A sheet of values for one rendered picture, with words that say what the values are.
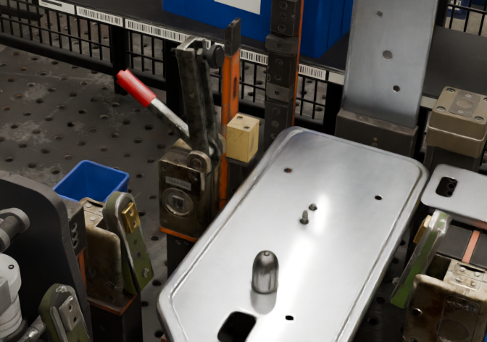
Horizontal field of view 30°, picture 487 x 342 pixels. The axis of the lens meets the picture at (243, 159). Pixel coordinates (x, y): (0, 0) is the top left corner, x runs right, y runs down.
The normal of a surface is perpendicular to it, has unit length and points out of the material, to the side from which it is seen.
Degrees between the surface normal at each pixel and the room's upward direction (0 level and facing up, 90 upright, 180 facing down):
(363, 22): 90
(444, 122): 88
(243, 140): 90
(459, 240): 0
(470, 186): 0
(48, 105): 0
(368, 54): 90
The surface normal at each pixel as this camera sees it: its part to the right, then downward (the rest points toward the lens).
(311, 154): 0.04, -0.80
